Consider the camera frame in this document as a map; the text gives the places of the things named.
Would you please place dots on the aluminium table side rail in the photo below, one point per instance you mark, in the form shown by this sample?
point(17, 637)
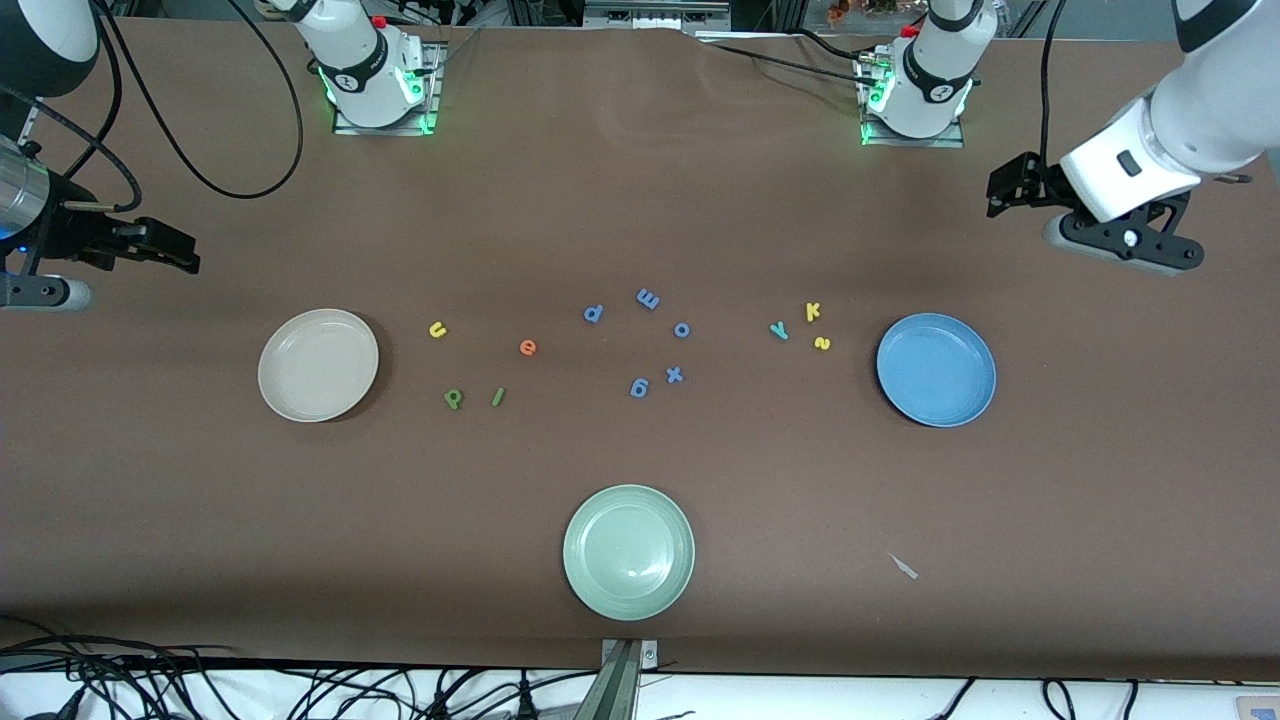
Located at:
point(33, 118)

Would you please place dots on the tan box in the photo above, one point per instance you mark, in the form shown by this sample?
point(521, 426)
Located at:
point(1258, 708)

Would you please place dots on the small pale paper scrap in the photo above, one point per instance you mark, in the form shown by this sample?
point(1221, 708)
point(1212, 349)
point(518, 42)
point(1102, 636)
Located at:
point(904, 567)

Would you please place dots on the blue foam letter m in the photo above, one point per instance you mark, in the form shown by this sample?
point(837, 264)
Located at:
point(648, 298)

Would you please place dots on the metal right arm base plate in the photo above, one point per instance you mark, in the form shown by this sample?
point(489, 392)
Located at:
point(432, 80)

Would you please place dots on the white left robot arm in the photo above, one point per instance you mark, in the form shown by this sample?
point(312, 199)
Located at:
point(935, 80)

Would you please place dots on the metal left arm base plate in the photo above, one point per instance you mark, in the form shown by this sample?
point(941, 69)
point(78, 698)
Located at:
point(910, 142)

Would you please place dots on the green foam letter p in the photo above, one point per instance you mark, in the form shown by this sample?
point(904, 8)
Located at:
point(453, 399)

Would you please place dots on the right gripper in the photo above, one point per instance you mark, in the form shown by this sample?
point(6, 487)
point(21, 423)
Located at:
point(72, 232)

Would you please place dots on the blue plate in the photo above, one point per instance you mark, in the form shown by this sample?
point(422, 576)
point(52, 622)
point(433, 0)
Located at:
point(936, 370)

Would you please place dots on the beige brown plate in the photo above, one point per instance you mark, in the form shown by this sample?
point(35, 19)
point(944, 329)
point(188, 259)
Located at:
point(318, 365)

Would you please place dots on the silver metal frame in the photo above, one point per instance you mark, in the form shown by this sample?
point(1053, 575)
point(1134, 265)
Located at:
point(650, 15)

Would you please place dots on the blue foam letter d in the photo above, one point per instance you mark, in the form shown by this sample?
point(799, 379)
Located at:
point(593, 315)

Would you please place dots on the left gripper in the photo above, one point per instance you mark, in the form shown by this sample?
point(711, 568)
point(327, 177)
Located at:
point(1040, 186)

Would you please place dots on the teal foam letter y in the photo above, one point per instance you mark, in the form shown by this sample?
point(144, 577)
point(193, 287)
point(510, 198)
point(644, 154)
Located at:
point(779, 330)

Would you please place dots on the brown table cover sheet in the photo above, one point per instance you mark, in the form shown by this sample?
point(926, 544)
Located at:
point(640, 200)

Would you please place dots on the blue foam letter g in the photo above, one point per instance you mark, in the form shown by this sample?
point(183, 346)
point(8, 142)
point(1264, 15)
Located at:
point(639, 389)

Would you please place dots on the pale green plate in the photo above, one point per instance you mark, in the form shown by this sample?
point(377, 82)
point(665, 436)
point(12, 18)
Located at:
point(628, 552)

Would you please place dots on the orange background objects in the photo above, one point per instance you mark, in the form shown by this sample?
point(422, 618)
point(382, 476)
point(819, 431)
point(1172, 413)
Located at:
point(860, 10)

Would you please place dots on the silver metal table bracket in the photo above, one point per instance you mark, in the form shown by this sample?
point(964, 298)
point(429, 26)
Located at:
point(622, 690)

